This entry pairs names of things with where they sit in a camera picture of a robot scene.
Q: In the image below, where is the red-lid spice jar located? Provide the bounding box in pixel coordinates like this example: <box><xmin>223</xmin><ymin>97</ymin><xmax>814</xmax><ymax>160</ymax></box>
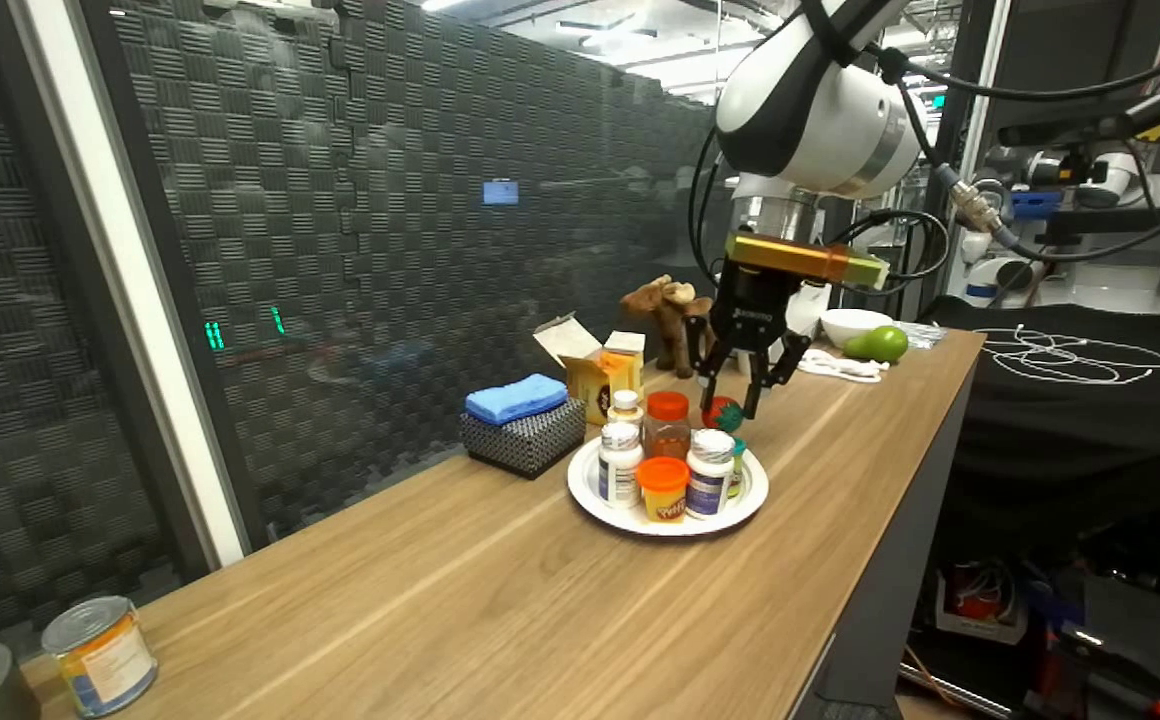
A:
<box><xmin>645</xmin><ymin>393</ymin><xmax>691</xmax><ymax>458</ymax></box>

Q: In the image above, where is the orange-lid play-doh tub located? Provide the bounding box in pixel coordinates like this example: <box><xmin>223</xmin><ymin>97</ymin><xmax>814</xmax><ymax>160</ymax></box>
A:
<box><xmin>637</xmin><ymin>458</ymin><xmax>689</xmax><ymax>519</ymax></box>

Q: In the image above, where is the yellow open cardboard box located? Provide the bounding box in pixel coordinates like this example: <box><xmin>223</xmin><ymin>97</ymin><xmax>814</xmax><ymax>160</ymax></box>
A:
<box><xmin>532</xmin><ymin>318</ymin><xmax>645</xmax><ymax>423</ymax></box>

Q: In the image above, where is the white blue-label pill bottle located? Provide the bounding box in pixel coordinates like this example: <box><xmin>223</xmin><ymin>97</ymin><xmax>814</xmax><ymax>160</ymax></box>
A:
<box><xmin>597</xmin><ymin>419</ymin><xmax>645</xmax><ymax>506</ymax></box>

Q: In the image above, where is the blue folded cloth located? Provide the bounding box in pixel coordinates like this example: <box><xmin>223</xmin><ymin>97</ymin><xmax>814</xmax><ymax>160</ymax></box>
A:
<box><xmin>464</xmin><ymin>373</ymin><xmax>569</xmax><ymax>427</ymax></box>

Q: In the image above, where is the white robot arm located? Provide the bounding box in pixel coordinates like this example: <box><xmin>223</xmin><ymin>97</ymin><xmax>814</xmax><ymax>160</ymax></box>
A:
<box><xmin>696</xmin><ymin>0</ymin><xmax>921</xmax><ymax>414</ymax></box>

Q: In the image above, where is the brown plush moose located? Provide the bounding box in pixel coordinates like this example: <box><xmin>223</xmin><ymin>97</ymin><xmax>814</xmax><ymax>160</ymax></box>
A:
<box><xmin>621</xmin><ymin>277</ymin><xmax>713</xmax><ymax>377</ymax></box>

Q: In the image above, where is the white paper plate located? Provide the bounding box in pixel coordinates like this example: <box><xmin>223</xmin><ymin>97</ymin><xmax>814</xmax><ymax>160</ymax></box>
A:
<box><xmin>566</xmin><ymin>432</ymin><xmax>772</xmax><ymax>543</ymax></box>

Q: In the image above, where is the white bowl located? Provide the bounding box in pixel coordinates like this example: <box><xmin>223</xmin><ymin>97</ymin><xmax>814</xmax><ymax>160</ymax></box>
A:
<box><xmin>819</xmin><ymin>308</ymin><xmax>888</xmax><ymax>350</ymax></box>

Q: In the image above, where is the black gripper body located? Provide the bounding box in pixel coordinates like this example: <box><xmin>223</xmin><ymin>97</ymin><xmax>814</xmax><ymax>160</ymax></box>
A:
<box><xmin>709</xmin><ymin>260</ymin><xmax>808</xmax><ymax>361</ymax></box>

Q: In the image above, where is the white coiled cable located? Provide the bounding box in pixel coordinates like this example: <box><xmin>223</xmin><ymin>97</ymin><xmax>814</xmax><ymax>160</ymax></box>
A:
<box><xmin>981</xmin><ymin>319</ymin><xmax>1160</xmax><ymax>393</ymax></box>

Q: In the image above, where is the white supplement bottle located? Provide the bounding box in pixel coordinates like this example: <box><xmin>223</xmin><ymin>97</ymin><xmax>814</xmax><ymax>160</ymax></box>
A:
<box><xmin>689</xmin><ymin>427</ymin><xmax>732</xmax><ymax>516</ymax></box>

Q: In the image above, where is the green apple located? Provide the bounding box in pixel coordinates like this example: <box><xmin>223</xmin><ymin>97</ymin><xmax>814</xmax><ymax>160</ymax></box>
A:
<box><xmin>849</xmin><ymin>325</ymin><xmax>908</xmax><ymax>363</ymax></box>

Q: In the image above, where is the teal-lid play-doh tub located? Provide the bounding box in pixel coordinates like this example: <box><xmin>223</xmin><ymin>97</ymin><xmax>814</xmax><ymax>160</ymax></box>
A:
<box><xmin>717</xmin><ymin>404</ymin><xmax>747</xmax><ymax>502</ymax></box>

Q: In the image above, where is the yellow-green wrist camera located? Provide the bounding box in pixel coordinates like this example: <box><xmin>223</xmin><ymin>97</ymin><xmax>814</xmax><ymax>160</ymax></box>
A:
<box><xmin>729</xmin><ymin>237</ymin><xmax>892</xmax><ymax>288</ymax></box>

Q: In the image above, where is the tin can orange label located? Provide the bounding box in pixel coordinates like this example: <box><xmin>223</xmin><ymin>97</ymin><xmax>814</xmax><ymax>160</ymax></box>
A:
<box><xmin>42</xmin><ymin>597</ymin><xmax>160</xmax><ymax>720</ymax></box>

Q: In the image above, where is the red toy strawberry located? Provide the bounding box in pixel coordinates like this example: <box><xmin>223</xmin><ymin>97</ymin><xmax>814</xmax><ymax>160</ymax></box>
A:
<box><xmin>701</xmin><ymin>397</ymin><xmax>737</xmax><ymax>427</ymax></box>

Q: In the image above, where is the small cream pill bottle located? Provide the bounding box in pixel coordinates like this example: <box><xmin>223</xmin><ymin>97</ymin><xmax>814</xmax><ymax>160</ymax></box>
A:
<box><xmin>607</xmin><ymin>390</ymin><xmax>645</xmax><ymax>423</ymax></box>

